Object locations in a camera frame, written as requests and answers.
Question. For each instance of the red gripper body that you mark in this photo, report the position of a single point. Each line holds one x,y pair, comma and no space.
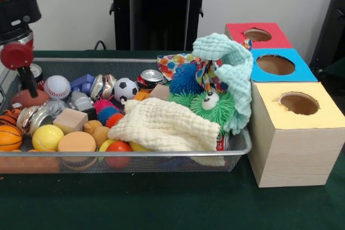
16,56

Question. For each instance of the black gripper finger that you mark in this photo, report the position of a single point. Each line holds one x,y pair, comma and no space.
29,82

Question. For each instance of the grey plastic bottle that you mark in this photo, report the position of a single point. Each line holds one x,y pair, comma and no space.
81,101

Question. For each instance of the large polka dot cloth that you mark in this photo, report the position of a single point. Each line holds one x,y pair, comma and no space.
169,63

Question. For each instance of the cream yellow cloth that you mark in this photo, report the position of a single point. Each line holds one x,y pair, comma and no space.
167,125

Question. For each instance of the green spiky toy with eyes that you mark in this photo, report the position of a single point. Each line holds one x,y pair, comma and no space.
213,111

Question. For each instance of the mint green muslin cloth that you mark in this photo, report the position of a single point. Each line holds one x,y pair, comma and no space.
237,79

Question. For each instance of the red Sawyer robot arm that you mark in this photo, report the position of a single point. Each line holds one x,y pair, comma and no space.
16,12

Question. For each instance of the shallow clear mesh bin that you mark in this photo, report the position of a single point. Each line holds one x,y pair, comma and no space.
210,164

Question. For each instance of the wooden box with three holes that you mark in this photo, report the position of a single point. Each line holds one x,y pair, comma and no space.
296,154

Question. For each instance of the silver drink can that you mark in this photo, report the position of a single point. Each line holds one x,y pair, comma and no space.
38,72

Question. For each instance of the brown toy football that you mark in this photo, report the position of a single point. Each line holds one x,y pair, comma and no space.
40,100

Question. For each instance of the white baseball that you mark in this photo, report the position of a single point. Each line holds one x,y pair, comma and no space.
57,86

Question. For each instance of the yellow ball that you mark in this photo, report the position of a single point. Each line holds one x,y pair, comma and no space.
48,137

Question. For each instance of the orange toy basketball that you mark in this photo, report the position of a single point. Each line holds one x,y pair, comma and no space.
10,138

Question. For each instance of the black white soccer ball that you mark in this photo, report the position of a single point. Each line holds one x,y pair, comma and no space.
125,90

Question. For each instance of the dark green side table cloth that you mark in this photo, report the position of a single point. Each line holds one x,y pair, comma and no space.
337,69

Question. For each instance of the black chair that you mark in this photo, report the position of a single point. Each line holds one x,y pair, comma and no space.
334,25

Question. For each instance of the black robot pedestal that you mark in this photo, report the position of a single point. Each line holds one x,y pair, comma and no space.
159,12

